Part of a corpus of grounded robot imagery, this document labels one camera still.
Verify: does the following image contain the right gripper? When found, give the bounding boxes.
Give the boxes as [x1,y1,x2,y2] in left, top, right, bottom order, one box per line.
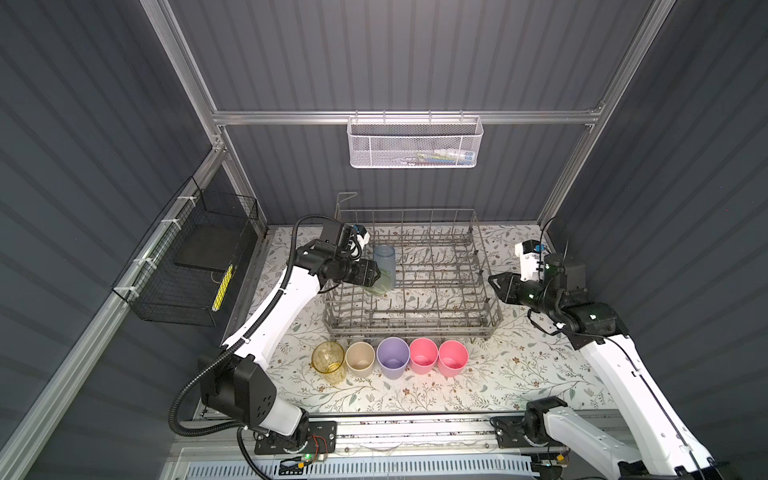
[487,270,556,317]

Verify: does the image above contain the blue transparent cup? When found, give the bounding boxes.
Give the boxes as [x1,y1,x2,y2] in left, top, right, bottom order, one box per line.
[374,245,396,283]

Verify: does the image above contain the pink plastic cup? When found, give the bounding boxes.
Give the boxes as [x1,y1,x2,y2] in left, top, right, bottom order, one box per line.
[438,340,469,378]
[410,338,439,375]

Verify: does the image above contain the green transparent cup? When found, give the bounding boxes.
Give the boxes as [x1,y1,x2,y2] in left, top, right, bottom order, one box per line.
[363,271,395,296]

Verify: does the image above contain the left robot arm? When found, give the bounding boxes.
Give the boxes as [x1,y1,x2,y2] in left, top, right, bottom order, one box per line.
[168,215,381,448]

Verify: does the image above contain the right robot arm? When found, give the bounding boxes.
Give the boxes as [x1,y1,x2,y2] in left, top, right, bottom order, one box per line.
[488,252,739,479]

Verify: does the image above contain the floral table mat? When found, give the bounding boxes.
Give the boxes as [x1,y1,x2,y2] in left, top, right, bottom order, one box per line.
[214,223,607,415]

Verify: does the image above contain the beige plastic cup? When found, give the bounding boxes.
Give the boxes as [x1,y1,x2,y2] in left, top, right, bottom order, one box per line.
[345,341,376,378]

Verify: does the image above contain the purple plastic cup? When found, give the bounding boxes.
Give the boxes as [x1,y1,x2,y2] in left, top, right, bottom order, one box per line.
[376,337,410,380]

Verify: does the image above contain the yellow transparent cup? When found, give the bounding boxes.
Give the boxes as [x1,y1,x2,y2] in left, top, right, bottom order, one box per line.
[311,341,346,385]

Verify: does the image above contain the items in white basket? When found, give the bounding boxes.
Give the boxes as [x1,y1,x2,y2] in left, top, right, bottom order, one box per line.
[398,149,476,168]

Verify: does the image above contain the yellow brush in basket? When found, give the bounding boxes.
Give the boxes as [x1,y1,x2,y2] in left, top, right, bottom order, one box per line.
[211,264,235,312]

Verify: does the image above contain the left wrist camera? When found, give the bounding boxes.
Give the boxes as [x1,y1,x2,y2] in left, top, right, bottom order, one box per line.
[349,224,371,255]

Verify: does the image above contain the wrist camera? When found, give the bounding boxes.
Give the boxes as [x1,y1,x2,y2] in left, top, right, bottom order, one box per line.
[349,224,371,255]
[514,240,544,282]

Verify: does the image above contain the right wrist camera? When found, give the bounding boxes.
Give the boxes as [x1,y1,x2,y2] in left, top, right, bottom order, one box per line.
[514,240,544,282]

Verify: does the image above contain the grey wire dish rack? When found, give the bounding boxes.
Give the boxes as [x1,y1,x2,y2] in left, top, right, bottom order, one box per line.
[323,192,502,341]

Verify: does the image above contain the white mesh wall basket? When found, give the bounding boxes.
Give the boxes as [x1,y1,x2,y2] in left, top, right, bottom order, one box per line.
[346,115,484,169]

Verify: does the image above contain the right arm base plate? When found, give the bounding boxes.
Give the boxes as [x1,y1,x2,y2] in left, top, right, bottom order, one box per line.
[489,414,564,449]

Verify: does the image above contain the aluminium mounting rail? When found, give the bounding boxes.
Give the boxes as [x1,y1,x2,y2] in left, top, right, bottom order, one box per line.
[170,410,625,457]

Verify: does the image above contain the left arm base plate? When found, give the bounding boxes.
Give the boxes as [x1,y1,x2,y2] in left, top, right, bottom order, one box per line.
[253,419,338,455]

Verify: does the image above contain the black wire wall basket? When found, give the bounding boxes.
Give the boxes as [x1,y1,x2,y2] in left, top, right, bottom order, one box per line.
[113,181,266,327]

